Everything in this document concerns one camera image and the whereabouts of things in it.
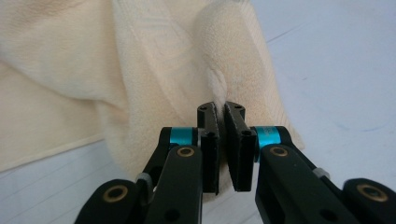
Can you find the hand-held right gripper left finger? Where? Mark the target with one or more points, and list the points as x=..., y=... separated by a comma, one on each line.
x=209, y=149

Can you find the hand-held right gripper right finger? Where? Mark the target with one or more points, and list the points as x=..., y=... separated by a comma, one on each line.
x=241, y=149

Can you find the cream terry towel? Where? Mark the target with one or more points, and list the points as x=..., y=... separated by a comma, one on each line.
x=140, y=62

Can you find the white foam grid mat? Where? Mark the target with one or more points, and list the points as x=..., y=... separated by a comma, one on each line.
x=342, y=77

